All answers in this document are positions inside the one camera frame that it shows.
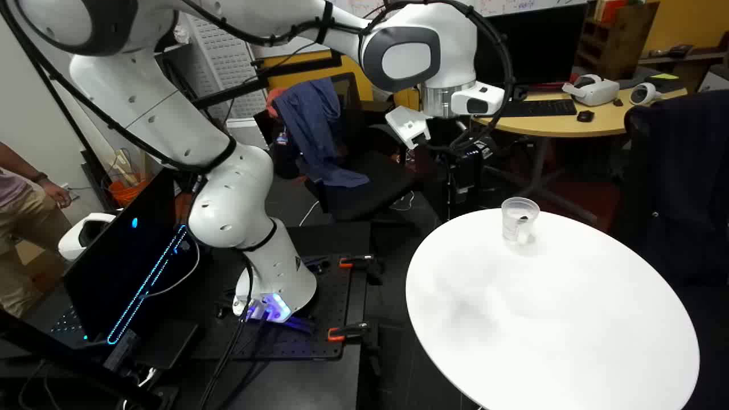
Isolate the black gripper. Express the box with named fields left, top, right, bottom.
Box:
left=435, top=123, right=497, bottom=186

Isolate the person's bare forearm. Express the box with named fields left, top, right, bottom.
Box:
left=0, top=142, right=54, bottom=189

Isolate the clear plastic cup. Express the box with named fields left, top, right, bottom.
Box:
left=499, top=194, right=542, bottom=248

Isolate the person's hand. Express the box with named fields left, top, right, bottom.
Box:
left=41, top=179, right=75, bottom=210

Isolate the black keyboard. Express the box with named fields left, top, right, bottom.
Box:
left=497, top=99, right=579, bottom=120

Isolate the black office chair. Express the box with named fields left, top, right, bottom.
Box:
left=264, top=72, right=428, bottom=225
left=613, top=89, right=729, bottom=305

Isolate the yellow curved desk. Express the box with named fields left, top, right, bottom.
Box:
left=474, top=83, right=689, bottom=142

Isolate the black monitor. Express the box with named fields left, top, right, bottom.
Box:
left=474, top=3, right=590, bottom=87

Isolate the white VR headset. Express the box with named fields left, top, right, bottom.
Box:
left=57, top=212, right=119, bottom=265
left=559, top=73, right=621, bottom=107

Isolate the blue cloth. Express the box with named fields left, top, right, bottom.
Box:
left=270, top=79, right=370, bottom=191

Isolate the white VR controller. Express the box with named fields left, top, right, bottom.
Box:
left=627, top=80, right=663, bottom=110

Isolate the brown wooden shelf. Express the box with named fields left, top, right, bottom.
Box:
left=574, top=0, right=661, bottom=80

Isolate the black laptop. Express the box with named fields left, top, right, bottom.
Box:
left=43, top=169, right=203, bottom=351

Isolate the person's torso in light clothes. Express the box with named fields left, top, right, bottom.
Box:
left=0, top=166, right=75, bottom=320

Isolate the white wrist mount piece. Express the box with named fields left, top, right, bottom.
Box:
left=382, top=106, right=433, bottom=154

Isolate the black clamp with orange handle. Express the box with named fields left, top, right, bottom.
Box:
left=336, top=254, right=385, bottom=288
left=326, top=322, right=382, bottom=351

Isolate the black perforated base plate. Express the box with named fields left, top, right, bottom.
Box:
left=172, top=221, right=373, bottom=362

